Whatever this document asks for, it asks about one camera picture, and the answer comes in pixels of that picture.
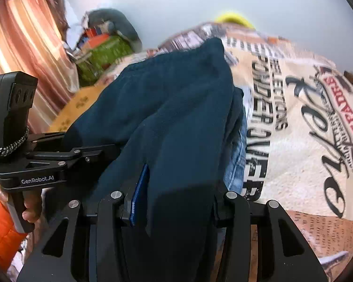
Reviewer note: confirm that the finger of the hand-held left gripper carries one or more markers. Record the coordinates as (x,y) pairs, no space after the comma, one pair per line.
(76,154)
(47,137)

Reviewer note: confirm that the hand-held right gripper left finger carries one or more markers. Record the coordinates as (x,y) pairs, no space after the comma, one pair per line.
(139,188)

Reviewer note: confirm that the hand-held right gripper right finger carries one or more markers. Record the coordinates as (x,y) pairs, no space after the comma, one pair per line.
(232,208)

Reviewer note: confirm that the dark teal pants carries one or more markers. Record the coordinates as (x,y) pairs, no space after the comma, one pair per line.
(170,108)

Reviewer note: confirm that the person's left forearm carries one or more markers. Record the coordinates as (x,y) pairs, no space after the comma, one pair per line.
(0,235)

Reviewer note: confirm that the person's left hand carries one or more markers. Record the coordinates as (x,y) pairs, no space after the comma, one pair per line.
(32,211)

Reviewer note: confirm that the folded blue jeans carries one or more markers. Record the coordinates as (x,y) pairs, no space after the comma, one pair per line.
(236,158)

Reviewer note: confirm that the striped curtain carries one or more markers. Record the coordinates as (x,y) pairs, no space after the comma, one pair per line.
(32,35)

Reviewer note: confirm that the printed blanket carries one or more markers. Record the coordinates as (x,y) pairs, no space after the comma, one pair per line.
(297,167)

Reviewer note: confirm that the green patterned bag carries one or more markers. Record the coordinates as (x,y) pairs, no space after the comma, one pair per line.
(103,55)

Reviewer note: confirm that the orange box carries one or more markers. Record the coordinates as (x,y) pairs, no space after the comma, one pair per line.
(98,39)

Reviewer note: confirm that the white crumpled cloth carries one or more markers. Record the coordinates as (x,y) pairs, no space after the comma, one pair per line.
(17,258)

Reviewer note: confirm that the grey plush cushion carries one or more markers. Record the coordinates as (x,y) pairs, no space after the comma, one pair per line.
(120,20)

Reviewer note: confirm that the yellow round thing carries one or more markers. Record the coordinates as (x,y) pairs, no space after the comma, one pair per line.
(232,17)

